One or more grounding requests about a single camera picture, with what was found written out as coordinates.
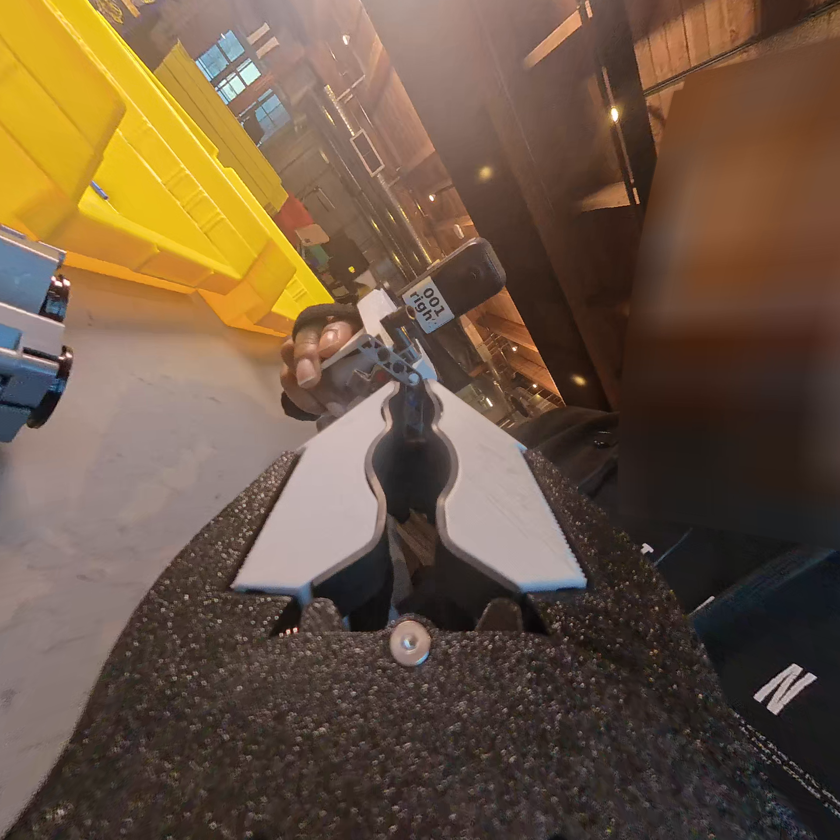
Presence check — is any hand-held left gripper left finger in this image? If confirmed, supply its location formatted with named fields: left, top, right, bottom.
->
left=231, top=382, right=403, bottom=631

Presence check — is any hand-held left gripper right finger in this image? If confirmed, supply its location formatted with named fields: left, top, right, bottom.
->
left=423, top=381, right=588, bottom=631

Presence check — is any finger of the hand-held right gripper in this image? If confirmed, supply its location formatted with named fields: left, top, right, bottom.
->
left=357, top=290, right=439, bottom=383

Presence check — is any grey brick beam piece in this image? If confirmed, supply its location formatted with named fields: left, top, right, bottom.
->
left=331, top=333, right=422, bottom=401

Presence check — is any grey desk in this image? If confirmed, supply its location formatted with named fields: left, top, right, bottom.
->
left=0, top=262, right=342, bottom=824

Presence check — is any person's right hand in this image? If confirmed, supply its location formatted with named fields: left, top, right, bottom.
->
left=281, top=318, right=365, bottom=416

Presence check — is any yellow storage bin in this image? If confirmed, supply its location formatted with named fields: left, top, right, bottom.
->
left=154, top=41, right=290, bottom=211
left=0, top=0, right=336, bottom=337

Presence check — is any factory window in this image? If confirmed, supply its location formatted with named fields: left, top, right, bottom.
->
left=196, top=29, right=291, bottom=142

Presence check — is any person's black hoodie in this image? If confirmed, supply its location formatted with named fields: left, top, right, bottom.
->
left=512, top=403, right=840, bottom=840

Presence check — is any grey twin engine brick model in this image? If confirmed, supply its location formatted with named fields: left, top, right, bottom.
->
left=0, top=226, right=74, bottom=442

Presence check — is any metal ventilation duct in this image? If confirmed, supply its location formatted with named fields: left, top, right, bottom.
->
left=325, top=85, right=434, bottom=263

